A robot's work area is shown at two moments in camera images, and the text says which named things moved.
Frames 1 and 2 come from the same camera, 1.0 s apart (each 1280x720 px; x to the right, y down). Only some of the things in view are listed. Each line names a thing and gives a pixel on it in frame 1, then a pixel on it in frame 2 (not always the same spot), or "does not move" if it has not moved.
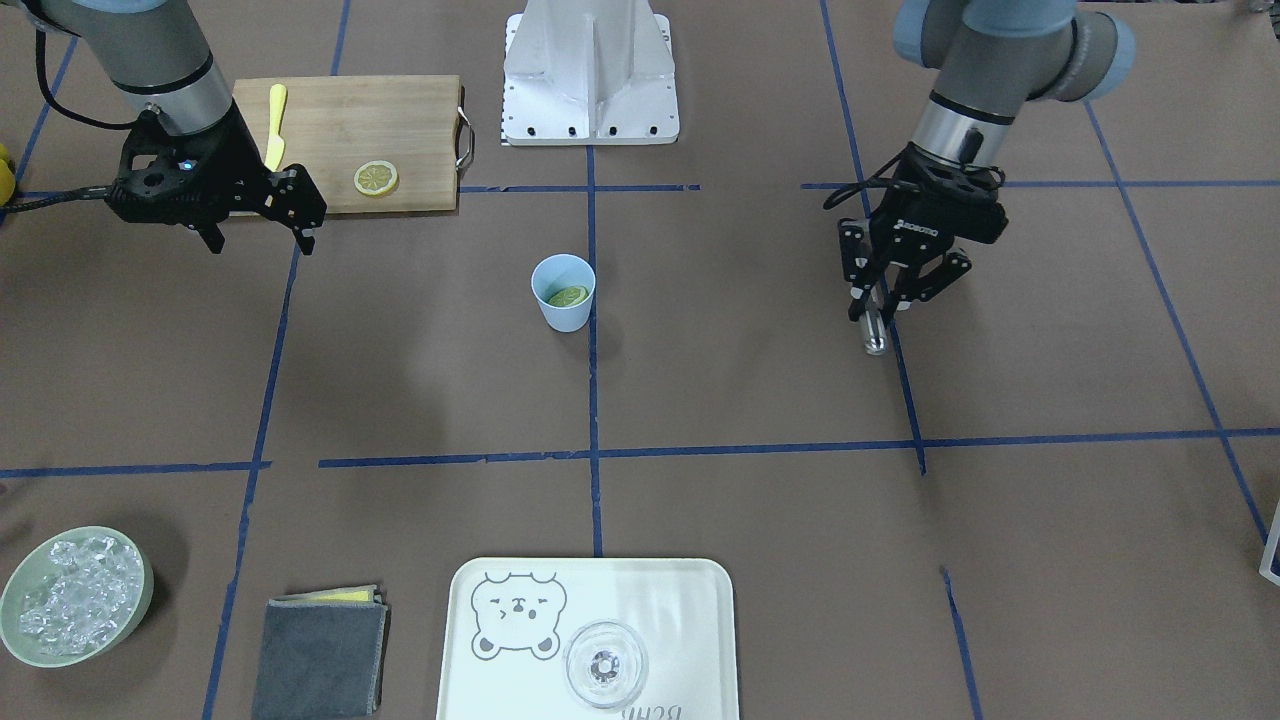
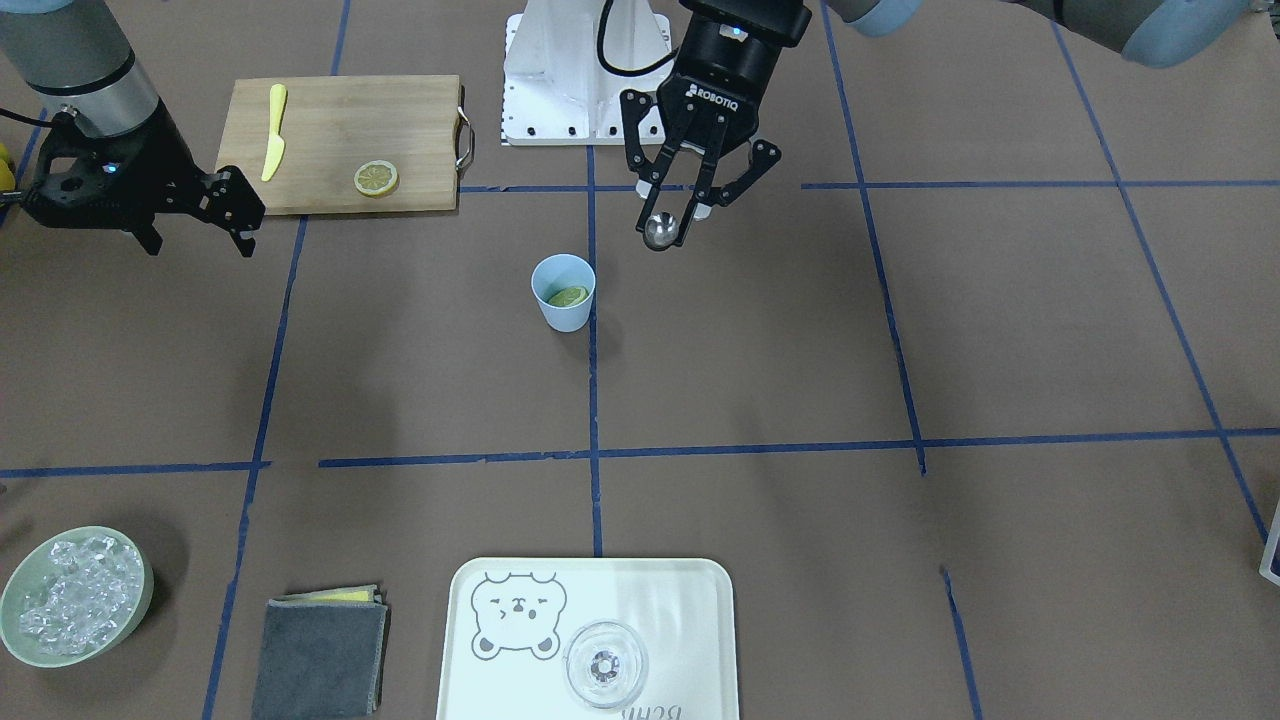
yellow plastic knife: (275, 151) does not move
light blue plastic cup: (564, 285) does not move
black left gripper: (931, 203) -> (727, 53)
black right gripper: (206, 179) -> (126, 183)
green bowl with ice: (75, 595) does not move
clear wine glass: (605, 664) does not move
